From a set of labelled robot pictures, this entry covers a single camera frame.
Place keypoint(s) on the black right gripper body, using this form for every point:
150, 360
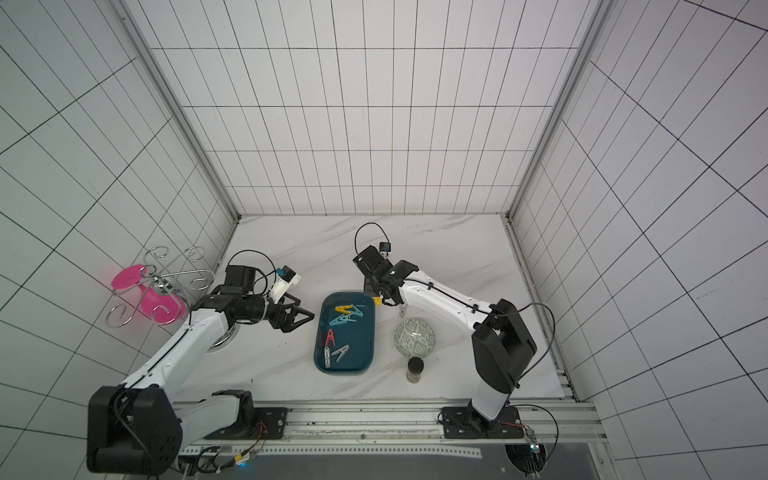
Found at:
381, 287

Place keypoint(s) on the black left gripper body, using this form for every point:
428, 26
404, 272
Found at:
273, 312

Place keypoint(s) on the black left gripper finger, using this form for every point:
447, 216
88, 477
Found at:
288, 325
295, 312

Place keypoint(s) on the teal clothespin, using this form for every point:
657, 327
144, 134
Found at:
343, 319

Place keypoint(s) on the teal plastic storage box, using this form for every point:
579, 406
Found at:
359, 336

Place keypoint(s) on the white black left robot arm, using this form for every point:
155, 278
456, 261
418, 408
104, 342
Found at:
135, 427

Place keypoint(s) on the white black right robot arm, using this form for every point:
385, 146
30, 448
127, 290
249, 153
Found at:
502, 344

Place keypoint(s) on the green patterned ceramic bowl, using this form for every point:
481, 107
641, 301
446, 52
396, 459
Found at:
414, 337

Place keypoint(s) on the black cap spice jar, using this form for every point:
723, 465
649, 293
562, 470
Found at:
415, 368

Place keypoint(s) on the pink wine glass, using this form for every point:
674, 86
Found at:
157, 300

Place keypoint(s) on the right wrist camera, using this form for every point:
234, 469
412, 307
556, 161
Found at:
373, 259

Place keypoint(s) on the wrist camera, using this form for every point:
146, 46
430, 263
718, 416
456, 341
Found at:
373, 259
286, 279

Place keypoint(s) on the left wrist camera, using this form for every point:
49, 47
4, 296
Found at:
286, 279

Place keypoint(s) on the silver wire glass rack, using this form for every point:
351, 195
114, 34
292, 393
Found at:
182, 269

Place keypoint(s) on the aluminium mounting rail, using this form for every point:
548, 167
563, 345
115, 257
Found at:
419, 427

